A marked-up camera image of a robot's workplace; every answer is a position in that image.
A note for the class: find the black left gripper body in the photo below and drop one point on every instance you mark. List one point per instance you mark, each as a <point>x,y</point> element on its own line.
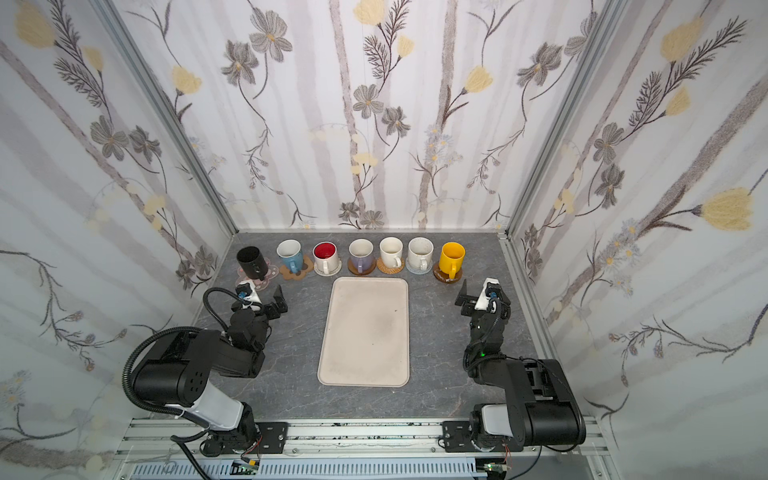
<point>270,309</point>

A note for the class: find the pink flower shaped coaster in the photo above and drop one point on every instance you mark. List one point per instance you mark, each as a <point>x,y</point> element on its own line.
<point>258,285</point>

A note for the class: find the glossy amber round coaster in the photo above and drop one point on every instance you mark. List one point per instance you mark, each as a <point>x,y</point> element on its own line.
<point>445,277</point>

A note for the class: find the yellow mug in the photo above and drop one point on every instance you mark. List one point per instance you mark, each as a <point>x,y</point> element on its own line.
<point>451,257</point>

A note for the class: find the black mug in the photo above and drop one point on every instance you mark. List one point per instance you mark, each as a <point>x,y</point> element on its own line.
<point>253,263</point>

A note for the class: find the brown paw shaped coaster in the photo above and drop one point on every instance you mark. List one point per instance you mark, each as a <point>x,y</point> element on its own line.
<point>306,267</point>

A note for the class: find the colourful woven round coaster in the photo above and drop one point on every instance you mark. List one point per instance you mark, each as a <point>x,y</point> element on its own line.
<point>327,268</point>

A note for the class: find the white mug blue handle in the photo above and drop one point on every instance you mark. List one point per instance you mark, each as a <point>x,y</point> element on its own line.
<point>291,254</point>

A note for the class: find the grey blue woven coaster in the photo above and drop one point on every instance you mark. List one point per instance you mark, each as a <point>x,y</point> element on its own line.
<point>420,269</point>

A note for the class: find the speckled white mug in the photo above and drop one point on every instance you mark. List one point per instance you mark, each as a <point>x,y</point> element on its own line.
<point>420,249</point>

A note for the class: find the white mug red inside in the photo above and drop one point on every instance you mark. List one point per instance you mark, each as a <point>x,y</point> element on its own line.
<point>326,251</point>

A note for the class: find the woven rattan round coaster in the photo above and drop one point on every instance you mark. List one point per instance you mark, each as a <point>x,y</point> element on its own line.
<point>382,267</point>

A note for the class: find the dark wooden round coaster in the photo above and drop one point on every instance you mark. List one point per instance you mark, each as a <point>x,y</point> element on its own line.
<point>352,267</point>

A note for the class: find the plain white mug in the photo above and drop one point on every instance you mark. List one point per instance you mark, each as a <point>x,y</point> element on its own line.
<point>391,251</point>

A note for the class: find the beige serving tray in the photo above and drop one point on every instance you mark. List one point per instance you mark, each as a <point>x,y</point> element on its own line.
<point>366,339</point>

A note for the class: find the white mug purple handle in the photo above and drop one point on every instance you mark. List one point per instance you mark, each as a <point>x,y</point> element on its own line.
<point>362,252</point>

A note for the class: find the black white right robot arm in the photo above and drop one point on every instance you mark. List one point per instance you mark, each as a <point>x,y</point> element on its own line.
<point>539,407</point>

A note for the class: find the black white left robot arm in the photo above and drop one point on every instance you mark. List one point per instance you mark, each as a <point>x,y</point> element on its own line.
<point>169,373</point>

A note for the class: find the aluminium mounting rail frame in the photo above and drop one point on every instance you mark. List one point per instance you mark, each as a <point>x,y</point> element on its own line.
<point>418,438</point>

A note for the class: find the white slotted cable duct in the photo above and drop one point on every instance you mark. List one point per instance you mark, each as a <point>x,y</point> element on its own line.
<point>355,468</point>

